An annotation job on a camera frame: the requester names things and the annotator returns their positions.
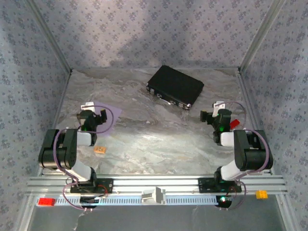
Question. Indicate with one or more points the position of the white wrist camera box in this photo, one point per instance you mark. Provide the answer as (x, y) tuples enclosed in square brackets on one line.
[(217, 104), (87, 105)]

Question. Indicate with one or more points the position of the purple paper sheet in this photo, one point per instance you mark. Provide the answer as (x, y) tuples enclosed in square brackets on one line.
[(116, 113)]

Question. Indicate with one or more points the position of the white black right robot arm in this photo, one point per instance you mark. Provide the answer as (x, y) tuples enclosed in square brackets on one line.
[(252, 154)]

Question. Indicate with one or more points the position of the orange wooden block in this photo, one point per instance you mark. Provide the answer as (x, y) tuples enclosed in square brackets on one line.
[(99, 150)]

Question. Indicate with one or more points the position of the aluminium mounting rail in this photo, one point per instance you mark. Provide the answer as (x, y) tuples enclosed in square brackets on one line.
[(156, 181)]

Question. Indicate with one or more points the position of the black hard case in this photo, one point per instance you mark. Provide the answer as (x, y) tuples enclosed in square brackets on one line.
[(175, 84)]

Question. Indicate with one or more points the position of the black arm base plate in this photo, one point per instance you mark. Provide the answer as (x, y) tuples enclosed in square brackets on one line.
[(205, 185), (106, 186)]

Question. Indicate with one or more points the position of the aluminium table side rail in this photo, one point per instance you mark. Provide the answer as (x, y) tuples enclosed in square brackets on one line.
[(250, 108), (55, 122)]

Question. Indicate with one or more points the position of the small red toy brick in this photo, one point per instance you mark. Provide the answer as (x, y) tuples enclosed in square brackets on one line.
[(234, 124)]

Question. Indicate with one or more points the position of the black controller board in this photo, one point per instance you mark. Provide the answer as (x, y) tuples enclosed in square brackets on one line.
[(223, 204), (89, 204)]

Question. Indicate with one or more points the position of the large red toy brick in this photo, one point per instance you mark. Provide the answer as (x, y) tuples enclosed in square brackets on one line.
[(47, 202)]

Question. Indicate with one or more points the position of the yellow toy brick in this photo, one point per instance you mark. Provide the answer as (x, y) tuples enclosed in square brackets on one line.
[(261, 194)]

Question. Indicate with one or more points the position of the aluminium frame post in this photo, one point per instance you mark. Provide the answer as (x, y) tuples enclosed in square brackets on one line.
[(51, 38), (261, 36)]

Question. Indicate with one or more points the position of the aluminium frame leg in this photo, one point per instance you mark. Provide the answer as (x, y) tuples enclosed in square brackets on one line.
[(27, 216), (285, 216)]

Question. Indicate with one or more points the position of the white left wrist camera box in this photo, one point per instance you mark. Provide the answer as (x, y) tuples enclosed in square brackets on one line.
[(87, 105)]

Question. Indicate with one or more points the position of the grey metal bracket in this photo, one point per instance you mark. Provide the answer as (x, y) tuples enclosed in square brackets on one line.
[(154, 195)]

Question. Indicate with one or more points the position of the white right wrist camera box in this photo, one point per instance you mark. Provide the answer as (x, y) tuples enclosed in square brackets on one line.
[(217, 104)]

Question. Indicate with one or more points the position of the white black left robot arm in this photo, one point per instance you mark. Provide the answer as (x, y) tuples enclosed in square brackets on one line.
[(67, 149)]

